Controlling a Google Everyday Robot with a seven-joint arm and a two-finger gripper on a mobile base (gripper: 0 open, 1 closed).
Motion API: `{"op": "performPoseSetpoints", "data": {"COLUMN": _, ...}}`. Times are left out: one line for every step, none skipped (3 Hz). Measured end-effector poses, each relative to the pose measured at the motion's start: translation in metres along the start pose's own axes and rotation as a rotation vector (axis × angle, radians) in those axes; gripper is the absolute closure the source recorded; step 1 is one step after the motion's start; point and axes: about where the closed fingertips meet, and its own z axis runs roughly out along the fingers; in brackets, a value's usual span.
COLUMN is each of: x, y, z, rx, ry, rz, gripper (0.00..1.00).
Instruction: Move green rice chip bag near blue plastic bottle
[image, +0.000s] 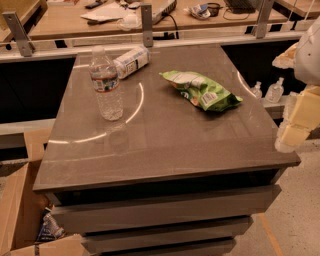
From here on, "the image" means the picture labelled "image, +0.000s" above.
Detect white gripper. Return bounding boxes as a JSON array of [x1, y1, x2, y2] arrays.
[[275, 85, 320, 153]]

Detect green rice chip bag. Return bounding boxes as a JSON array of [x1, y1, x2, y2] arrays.
[[161, 70, 243, 112]]

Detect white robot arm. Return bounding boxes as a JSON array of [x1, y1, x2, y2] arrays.
[[272, 17, 320, 153]]

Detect right clear sanitizer bottle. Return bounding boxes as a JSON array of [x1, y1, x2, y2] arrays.
[[265, 77, 284, 103]]

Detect white lying plastic bottle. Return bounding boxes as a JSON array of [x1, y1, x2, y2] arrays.
[[114, 46, 150, 79]]

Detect clear plastic water bottle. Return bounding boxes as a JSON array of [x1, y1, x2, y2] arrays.
[[89, 46, 123, 121]]

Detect black keyboard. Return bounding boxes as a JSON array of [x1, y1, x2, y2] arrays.
[[223, 0, 256, 14]]

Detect grey drawer cabinet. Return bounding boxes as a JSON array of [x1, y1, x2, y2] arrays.
[[34, 44, 299, 256]]

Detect crumpled wrapper on desk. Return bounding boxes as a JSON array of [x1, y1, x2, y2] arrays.
[[188, 4, 210, 20]]

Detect white power strip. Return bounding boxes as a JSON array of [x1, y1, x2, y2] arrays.
[[152, 0, 177, 25]]

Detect white papers on desk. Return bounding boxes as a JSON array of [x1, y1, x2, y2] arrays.
[[81, 2, 132, 21]]

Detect black remote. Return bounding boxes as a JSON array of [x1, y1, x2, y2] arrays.
[[85, 0, 104, 9]]

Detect crumpled snack wrapper in box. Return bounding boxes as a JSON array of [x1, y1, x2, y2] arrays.
[[36, 207, 65, 242]]

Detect cardboard box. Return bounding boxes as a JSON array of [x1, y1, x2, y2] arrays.
[[0, 128, 90, 256]]

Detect right metal bracket post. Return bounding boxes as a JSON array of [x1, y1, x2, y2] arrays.
[[253, 0, 274, 39]]

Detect metal bracket post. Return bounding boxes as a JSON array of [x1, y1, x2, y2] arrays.
[[2, 11, 34, 57], [141, 3, 153, 47], [253, 0, 274, 39]]

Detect black cable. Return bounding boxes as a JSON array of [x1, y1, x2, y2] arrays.
[[161, 12, 180, 40]]

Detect middle metal bracket post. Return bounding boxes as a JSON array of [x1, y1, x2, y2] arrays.
[[141, 3, 153, 47]]

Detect left metal bracket post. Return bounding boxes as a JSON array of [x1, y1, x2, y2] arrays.
[[2, 11, 34, 57]]

